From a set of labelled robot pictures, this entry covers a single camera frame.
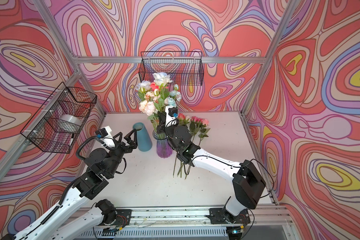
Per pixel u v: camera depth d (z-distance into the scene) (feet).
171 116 1.89
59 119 2.25
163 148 3.22
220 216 2.41
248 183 1.39
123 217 2.38
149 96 2.34
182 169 2.96
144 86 2.38
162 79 1.92
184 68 3.15
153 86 2.35
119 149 1.94
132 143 1.95
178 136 1.74
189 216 2.46
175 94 2.51
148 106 2.27
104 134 1.79
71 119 2.41
